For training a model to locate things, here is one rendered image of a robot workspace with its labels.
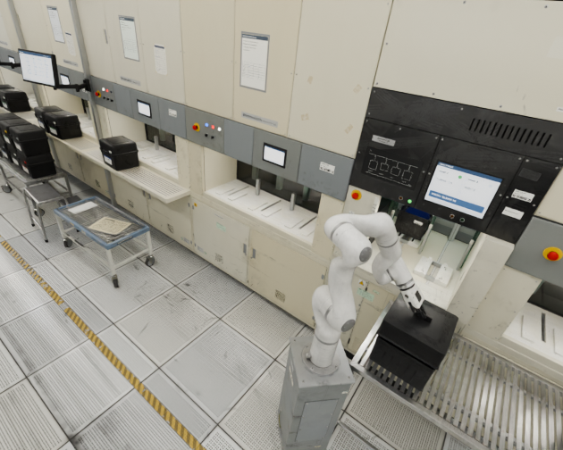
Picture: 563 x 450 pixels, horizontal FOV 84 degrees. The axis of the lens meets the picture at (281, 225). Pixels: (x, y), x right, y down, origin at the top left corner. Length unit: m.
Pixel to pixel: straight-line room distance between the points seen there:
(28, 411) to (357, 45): 2.86
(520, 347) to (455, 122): 1.24
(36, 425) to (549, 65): 3.16
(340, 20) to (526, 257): 1.47
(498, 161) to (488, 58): 0.43
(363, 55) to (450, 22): 0.40
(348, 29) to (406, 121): 0.55
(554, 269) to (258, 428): 1.85
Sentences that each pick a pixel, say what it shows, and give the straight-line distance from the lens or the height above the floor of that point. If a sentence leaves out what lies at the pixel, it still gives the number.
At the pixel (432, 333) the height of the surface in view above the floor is 1.06.
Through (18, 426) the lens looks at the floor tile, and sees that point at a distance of 2.71.
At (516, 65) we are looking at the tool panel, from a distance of 1.68.
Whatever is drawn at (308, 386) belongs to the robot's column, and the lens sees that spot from 1.64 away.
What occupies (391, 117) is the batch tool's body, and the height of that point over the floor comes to 1.83.
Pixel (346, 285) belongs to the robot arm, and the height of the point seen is 1.31.
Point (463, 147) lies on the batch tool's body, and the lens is 1.73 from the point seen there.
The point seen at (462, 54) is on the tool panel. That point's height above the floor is 2.14.
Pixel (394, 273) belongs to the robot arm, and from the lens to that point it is 1.54.
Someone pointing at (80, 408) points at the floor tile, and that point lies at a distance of 2.62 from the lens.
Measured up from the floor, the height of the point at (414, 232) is 0.99.
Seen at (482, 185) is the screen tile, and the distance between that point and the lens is 1.76.
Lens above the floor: 2.15
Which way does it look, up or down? 32 degrees down
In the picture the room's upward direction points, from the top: 7 degrees clockwise
